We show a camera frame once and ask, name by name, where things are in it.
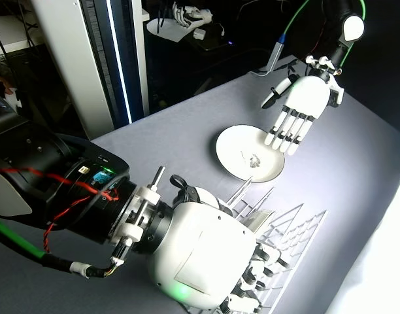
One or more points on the black device with blue light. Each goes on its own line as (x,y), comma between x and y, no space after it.
(216,41)

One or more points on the white robot column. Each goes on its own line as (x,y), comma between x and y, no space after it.
(72,65)

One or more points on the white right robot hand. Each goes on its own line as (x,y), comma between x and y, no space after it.
(203,248)

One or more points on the white backdrop sheet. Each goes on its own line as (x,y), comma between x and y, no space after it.
(383,261)

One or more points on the grey adapter with blue plug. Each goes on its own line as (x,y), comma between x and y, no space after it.
(275,54)

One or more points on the spare white robot hand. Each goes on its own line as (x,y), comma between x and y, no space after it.
(190,14)

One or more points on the white paper sheet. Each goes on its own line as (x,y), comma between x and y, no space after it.
(169,32)

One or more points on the small white charger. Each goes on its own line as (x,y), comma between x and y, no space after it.
(199,33)

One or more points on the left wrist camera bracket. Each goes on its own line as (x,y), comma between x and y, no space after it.
(337,95)

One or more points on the white background desk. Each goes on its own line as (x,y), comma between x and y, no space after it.
(10,36)

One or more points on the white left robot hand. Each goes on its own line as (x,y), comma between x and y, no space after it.
(308,95)

